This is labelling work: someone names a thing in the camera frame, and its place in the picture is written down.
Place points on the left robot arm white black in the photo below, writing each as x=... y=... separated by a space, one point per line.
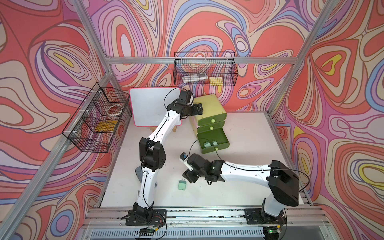
x=152 y=152

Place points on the green bottom drawer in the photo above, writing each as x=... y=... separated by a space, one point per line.
x=215 y=135

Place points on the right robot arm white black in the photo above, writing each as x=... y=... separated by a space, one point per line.
x=282 y=181

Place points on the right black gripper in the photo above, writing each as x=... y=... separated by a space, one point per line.
x=189 y=176

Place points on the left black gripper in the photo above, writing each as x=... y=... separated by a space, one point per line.
x=194 y=112

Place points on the green top drawer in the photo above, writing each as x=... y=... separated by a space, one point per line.
x=203 y=120

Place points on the yellow item in left basket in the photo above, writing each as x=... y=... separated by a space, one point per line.
x=105 y=126

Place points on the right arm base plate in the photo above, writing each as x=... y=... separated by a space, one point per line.
x=259 y=217

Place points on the black wire basket back wall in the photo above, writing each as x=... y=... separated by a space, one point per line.
x=214 y=64

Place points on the aluminium frame rail front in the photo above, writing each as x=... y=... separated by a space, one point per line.
x=209 y=223

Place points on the yellow green drawer cabinet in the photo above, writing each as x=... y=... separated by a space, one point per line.
x=211 y=106

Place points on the yellow block in back basket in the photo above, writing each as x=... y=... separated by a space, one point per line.
x=216 y=81

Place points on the green circuit board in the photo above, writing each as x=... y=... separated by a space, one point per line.
x=148 y=231

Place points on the grey box in back basket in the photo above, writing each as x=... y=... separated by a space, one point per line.
x=194 y=78

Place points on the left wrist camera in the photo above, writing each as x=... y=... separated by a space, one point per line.
x=185 y=98

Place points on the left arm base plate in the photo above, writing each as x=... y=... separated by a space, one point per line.
x=147 y=218

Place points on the black wire basket left wall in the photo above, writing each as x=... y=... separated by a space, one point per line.
x=100 y=104

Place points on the black wire basket wall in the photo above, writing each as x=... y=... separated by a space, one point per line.
x=100 y=104
x=214 y=64

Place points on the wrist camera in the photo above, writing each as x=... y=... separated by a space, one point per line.
x=185 y=98
x=195 y=162

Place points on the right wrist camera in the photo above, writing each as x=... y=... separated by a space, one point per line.
x=195 y=162

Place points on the pink framed whiteboard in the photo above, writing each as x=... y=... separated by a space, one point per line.
x=149 y=104

